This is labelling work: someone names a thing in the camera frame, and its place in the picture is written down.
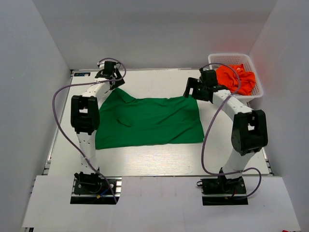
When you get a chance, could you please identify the green t-shirt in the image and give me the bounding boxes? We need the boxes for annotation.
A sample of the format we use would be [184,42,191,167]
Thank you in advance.
[95,88,204,150]

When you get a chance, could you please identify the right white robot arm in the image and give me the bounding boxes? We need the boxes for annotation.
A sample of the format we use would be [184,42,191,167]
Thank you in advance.
[183,70,268,193]

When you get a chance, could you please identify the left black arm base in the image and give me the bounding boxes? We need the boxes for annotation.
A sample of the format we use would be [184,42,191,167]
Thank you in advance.
[70,172,122,205]

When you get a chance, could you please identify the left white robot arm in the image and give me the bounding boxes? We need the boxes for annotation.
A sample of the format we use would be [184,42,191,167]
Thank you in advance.
[70,68,125,174]

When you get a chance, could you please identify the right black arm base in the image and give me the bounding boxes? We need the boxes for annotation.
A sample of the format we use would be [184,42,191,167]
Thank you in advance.
[197,176,248,206]

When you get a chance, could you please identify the blue label sticker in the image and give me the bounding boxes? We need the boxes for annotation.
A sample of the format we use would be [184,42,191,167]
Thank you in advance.
[73,72,91,77]

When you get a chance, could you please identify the white plastic basket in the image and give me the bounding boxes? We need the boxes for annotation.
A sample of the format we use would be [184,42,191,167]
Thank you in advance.
[208,53,264,104]

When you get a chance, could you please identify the orange t-shirt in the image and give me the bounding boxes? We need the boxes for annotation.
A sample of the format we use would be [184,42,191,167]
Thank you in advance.
[216,64,256,96]

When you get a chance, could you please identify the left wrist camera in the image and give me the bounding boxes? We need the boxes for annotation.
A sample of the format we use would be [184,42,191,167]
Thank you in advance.
[97,60,118,73]

